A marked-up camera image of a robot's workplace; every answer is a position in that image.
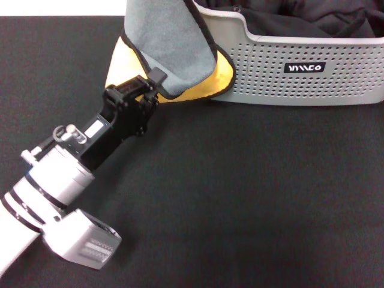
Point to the grey perforated storage box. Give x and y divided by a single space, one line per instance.
300 87

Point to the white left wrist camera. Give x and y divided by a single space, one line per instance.
81 240

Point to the black cloth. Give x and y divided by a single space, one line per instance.
300 21

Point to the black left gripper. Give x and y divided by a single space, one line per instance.
120 126

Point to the yellow and grey towel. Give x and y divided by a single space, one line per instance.
171 45

